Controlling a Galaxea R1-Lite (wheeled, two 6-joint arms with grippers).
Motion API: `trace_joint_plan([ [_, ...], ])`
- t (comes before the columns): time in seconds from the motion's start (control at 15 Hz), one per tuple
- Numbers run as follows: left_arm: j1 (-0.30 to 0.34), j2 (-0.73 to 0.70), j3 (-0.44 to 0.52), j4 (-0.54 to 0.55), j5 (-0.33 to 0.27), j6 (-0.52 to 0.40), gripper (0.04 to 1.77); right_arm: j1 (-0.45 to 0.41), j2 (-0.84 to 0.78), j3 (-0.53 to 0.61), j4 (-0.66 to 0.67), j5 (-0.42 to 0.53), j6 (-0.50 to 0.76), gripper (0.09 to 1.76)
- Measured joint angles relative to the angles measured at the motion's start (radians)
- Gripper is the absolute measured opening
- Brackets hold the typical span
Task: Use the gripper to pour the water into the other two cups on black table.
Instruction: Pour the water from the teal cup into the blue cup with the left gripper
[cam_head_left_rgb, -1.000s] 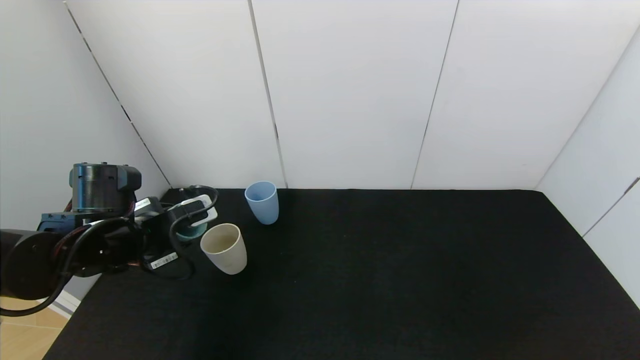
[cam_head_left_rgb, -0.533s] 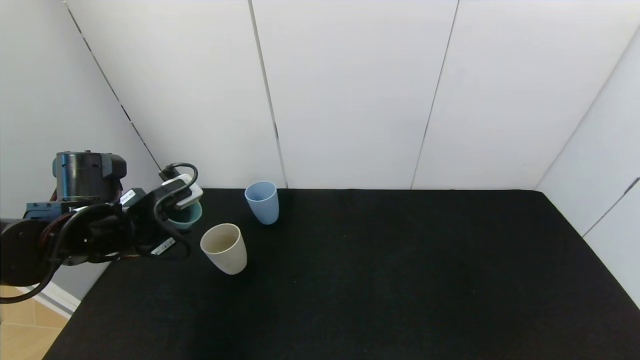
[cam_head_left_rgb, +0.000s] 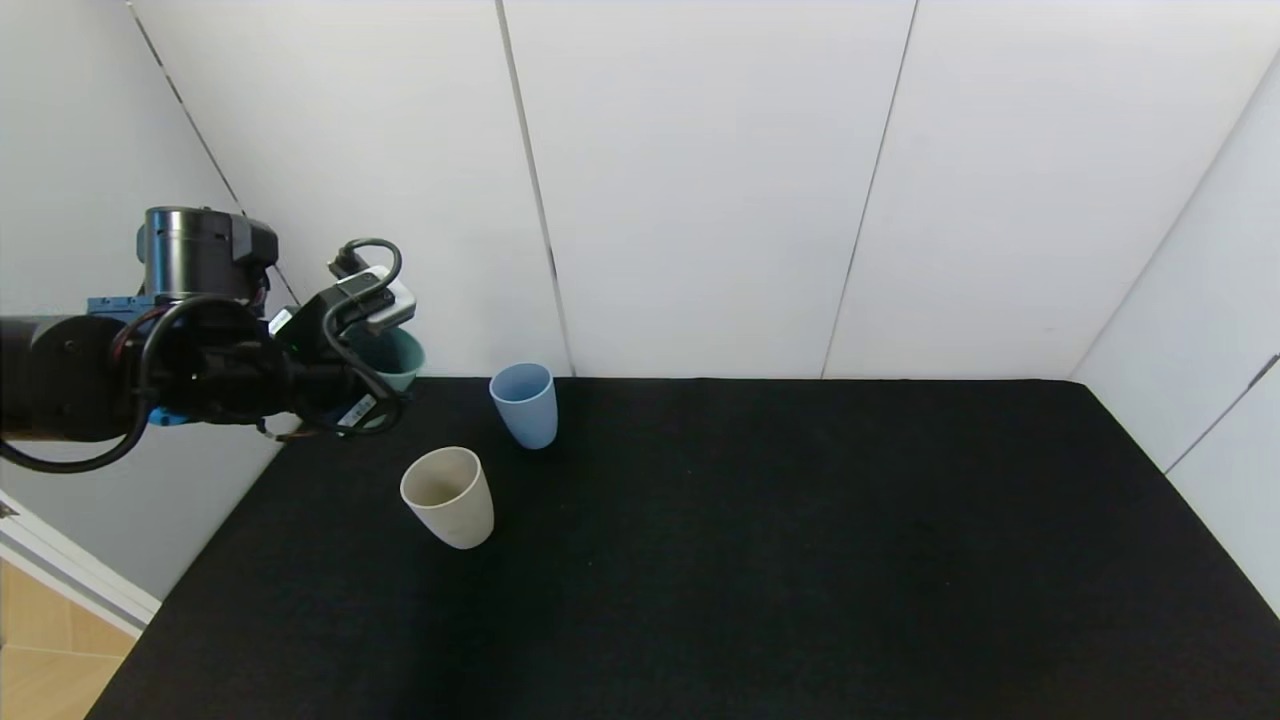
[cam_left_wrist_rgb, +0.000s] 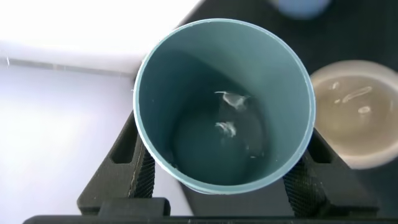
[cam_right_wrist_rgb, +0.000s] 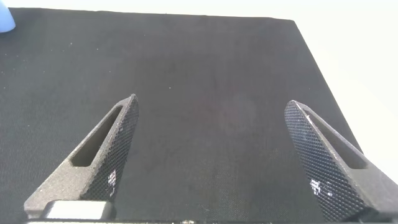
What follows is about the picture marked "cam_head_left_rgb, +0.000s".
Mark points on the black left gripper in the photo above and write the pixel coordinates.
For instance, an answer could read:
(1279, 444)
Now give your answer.
(352, 409)

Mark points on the beige plastic cup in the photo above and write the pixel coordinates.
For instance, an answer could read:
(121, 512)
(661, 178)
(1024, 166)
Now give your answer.
(460, 520)

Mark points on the light blue plastic cup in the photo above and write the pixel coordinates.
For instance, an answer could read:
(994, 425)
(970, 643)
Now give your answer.
(527, 415)

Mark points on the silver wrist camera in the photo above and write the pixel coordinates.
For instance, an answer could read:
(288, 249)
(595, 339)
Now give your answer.
(395, 305)

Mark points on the white partition base rail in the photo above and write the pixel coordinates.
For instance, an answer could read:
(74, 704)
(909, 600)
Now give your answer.
(80, 578)

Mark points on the teal plastic cup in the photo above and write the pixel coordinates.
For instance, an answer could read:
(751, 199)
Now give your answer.
(400, 362)

